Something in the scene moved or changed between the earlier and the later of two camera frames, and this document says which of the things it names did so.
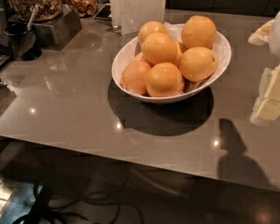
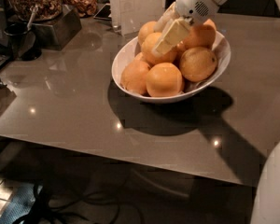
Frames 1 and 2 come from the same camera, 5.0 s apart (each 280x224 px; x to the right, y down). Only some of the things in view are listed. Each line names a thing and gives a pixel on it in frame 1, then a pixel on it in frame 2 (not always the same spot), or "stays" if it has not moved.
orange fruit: [133, 77] stays
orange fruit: [159, 48] stays
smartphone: [103, 14] stays
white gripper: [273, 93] -> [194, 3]
